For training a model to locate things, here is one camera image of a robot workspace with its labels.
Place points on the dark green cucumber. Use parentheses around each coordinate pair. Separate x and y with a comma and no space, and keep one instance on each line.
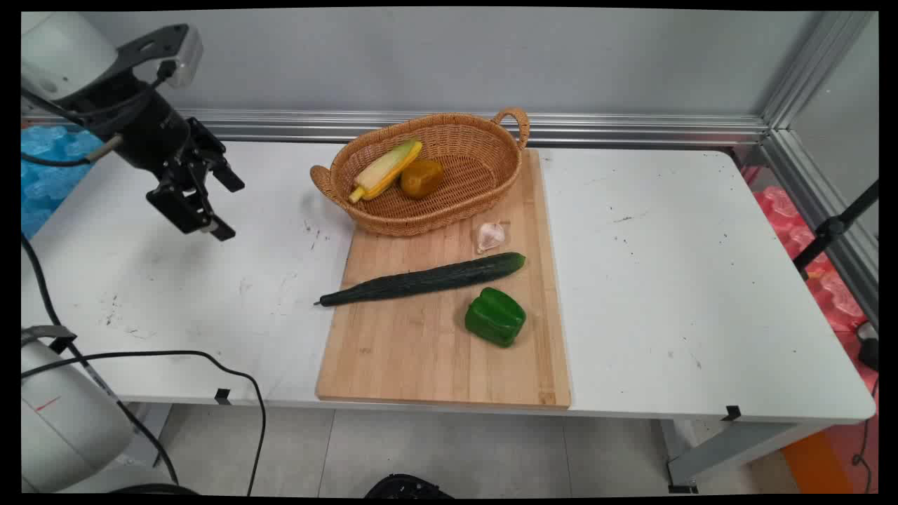
(428,279)

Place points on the black table edge clip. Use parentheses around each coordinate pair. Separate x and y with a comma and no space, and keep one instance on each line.
(732,413)
(222,396)

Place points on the woven wicker basket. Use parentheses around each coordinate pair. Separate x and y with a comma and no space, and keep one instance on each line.
(470,175)

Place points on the horizontal aluminium frame rail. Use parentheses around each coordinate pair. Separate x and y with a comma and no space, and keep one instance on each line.
(631,128)

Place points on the blue foam sheet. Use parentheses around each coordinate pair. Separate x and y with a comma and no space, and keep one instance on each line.
(49,175)

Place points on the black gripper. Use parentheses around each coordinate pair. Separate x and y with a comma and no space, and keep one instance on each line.
(144,130)

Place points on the yellow bell pepper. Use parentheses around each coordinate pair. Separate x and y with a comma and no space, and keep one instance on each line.
(421,178)

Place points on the pink foam sheet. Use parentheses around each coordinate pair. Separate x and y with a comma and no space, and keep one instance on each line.
(828,280)

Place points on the black small box device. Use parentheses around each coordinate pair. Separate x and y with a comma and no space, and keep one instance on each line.
(868,351)

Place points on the black round floor object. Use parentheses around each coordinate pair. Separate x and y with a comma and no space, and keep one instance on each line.
(407,487)

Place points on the yellow corn cob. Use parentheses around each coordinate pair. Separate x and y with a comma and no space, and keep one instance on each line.
(386,168)

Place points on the slanted aluminium frame post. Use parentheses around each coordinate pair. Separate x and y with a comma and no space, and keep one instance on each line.
(814,63)

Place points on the black tripod stand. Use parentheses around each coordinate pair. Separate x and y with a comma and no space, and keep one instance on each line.
(831,228)

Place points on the white garlic bulb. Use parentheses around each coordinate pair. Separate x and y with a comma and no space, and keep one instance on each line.
(489,236)

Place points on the green bell pepper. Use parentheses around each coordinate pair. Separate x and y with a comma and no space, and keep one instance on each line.
(495,317)

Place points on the bamboo cutting board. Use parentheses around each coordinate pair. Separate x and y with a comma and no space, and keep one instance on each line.
(435,351)

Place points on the grey table leg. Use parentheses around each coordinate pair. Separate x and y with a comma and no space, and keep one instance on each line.
(736,449)

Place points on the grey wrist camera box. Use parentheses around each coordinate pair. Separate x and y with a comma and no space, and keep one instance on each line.
(184,56)

